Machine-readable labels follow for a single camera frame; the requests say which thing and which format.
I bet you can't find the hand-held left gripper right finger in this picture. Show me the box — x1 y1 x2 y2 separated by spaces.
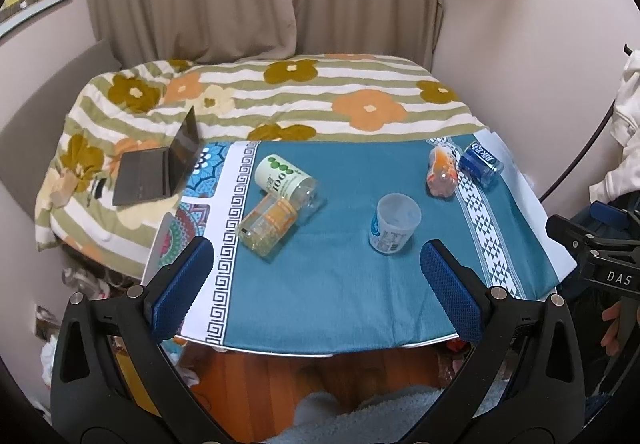
415 239 586 425

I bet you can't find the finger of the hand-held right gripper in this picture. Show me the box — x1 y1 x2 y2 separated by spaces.
545 214 597 251

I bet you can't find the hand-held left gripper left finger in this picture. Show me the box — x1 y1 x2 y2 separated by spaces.
50 236 236 425

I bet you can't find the translucent white plastic cup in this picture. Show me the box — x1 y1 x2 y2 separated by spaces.
369 193 422 256

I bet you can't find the person's right hand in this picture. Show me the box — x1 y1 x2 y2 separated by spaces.
600 301 627 357

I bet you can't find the blue patterned tablecloth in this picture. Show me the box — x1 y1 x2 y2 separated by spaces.
172 136 578 355

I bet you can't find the orange label clear bottle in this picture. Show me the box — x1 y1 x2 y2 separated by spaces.
235 194 299 259

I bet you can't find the blue label plastic bottle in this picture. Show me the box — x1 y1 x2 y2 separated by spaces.
458 140 505 188

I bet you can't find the crumpled orange plastic bottle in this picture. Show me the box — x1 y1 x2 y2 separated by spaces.
426 145 460 200

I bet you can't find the grey laptop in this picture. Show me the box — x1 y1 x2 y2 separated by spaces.
111 106 202 207

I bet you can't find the white garment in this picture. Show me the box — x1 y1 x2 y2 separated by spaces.
588 44 640 205

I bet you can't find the green label clear bottle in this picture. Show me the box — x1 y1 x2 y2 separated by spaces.
254 155 321 215

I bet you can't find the floral striped blanket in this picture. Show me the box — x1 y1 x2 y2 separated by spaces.
34 55 488 284

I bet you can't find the grey padded headboard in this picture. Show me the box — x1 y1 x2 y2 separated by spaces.
0 39 122 205

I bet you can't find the thin black cable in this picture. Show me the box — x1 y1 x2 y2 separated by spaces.
539 94 618 201

